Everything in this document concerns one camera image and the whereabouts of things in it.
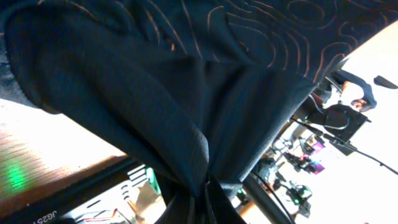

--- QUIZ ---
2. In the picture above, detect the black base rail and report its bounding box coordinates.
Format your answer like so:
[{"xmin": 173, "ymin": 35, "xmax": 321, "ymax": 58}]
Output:
[{"xmin": 1, "ymin": 158, "xmax": 141, "ymax": 224}]

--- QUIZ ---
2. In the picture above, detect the black printed cycling jersey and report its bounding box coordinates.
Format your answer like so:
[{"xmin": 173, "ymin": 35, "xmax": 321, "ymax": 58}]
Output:
[{"xmin": 1, "ymin": 0, "xmax": 397, "ymax": 223}]

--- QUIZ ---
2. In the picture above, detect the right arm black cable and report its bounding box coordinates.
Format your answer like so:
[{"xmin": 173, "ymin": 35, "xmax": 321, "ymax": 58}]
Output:
[{"xmin": 289, "ymin": 116, "xmax": 398, "ymax": 177}]

